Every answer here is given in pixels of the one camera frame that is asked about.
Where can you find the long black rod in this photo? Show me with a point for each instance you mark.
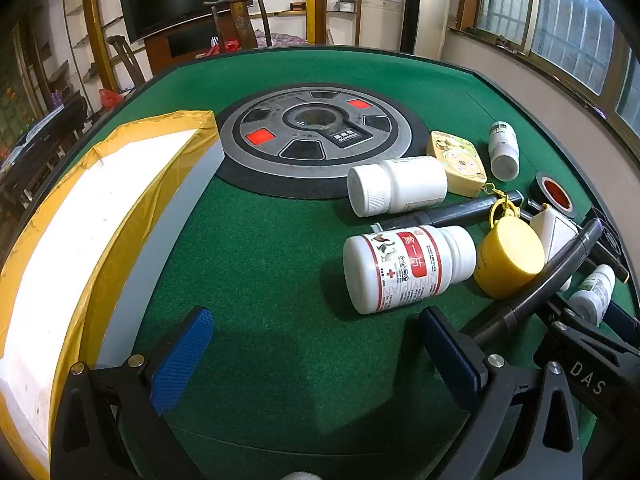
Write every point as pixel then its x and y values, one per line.
pixel 545 280

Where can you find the small white bottle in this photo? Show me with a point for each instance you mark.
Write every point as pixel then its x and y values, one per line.
pixel 502 150

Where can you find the barred window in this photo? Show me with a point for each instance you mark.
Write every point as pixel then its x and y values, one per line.
pixel 560 15

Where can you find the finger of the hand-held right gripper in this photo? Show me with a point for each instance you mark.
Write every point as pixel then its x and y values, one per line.
pixel 625 321
pixel 600 332

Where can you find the black marker pen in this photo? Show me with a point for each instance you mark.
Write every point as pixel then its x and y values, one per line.
pixel 450 214

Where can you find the red-label white pill bottle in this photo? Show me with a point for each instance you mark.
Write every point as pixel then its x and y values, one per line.
pixel 400 270

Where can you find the purple patterned cloth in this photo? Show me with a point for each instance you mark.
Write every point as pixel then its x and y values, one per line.
pixel 282 38

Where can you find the white standing air conditioner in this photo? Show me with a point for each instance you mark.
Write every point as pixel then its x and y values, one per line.
pixel 435 5

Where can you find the wooden television cabinet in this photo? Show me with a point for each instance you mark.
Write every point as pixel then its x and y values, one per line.
pixel 167 47

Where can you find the plain white pill bottle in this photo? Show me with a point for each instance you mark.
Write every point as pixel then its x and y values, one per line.
pixel 410 182

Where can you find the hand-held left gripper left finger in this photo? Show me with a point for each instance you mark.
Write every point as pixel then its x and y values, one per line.
pixel 182 360

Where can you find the yellow-taped white foam box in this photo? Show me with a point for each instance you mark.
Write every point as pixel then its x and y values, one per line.
pixel 75 240

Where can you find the dark wooden chair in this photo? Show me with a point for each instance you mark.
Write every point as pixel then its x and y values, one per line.
pixel 244 17

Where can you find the black tape roll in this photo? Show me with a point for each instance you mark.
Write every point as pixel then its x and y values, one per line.
pixel 538 185

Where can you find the small white box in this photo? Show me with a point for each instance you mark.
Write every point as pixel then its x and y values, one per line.
pixel 550 232

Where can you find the landscape wall painting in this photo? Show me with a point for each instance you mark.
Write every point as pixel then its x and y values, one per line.
pixel 11 100

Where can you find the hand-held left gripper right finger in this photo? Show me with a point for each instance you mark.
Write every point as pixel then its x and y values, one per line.
pixel 450 360

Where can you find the round grey table control panel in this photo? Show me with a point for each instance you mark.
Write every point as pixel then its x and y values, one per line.
pixel 280 125

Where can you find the red plastic bag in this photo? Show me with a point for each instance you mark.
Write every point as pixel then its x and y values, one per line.
pixel 110 97
pixel 224 47

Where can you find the yellow round jar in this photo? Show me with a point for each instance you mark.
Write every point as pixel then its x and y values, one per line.
pixel 510 255

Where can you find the tiny white dropper bottle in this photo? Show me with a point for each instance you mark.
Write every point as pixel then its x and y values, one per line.
pixel 595 290

